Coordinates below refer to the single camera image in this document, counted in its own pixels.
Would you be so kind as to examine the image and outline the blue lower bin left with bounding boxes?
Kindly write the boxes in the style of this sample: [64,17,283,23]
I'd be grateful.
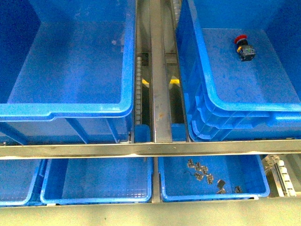
[0,159,47,207]

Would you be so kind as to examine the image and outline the blue lower bin with clips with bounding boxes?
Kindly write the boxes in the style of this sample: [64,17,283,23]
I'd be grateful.
[158,155,270,202]

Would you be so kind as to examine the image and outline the metal roller rack frame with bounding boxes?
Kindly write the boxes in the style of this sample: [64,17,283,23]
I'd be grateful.
[0,0,301,203]

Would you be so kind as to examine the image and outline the red button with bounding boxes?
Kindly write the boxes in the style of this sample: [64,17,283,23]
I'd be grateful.
[234,34,256,62]

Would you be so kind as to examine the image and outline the blue target bin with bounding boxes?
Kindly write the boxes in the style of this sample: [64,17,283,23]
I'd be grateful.
[176,0,301,142]

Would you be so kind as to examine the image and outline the blue lower bin middle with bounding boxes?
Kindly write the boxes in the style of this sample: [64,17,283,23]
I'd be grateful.
[40,157,153,205]

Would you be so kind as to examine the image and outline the blue source bin with buttons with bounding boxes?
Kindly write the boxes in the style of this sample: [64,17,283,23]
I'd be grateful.
[0,0,136,145]

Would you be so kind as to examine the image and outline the metal clips pile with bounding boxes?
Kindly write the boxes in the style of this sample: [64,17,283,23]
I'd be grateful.
[181,158,242,195]

